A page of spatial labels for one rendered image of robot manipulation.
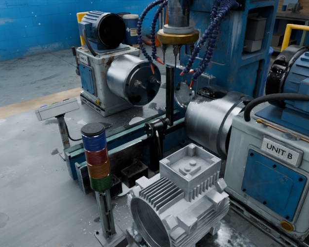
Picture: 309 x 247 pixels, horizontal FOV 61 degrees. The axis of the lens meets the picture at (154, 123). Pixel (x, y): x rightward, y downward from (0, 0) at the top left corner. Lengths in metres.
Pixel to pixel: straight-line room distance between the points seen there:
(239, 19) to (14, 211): 1.15
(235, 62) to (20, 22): 5.65
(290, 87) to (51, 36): 6.21
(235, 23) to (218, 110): 0.43
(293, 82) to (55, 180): 0.96
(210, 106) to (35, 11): 5.85
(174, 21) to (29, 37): 5.60
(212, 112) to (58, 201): 0.67
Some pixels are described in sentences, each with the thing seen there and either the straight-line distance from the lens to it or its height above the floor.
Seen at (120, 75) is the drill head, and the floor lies 1.10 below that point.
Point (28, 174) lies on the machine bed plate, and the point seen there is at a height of 0.80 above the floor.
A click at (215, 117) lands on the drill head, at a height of 1.11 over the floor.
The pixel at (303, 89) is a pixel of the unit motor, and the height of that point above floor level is 1.30.
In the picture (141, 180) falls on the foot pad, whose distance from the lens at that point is 0.71.
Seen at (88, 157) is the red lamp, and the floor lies 1.14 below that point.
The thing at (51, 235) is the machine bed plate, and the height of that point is 0.80.
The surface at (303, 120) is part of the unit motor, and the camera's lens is 0.82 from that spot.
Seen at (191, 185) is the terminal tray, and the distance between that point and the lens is 0.62.
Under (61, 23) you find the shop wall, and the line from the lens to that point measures 6.76.
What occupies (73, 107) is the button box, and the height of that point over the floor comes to 1.05.
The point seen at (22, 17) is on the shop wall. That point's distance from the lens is 6.50.
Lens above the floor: 1.55
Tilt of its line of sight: 30 degrees down
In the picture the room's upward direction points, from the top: 1 degrees counter-clockwise
